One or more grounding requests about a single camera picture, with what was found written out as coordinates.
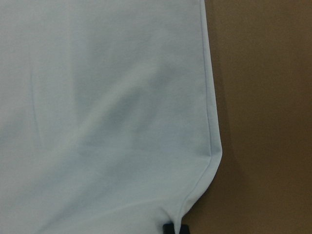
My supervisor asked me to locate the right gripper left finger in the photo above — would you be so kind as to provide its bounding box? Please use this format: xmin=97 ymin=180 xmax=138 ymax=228
xmin=162 ymin=223 xmax=175 ymax=234

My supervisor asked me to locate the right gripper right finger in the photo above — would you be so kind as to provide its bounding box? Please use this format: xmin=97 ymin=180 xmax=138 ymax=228
xmin=179 ymin=224 xmax=189 ymax=234

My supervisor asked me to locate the light blue t-shirt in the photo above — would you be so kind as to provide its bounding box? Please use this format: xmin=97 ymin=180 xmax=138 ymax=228
xmin=0 ymin=0 xmax=222 ymax=234

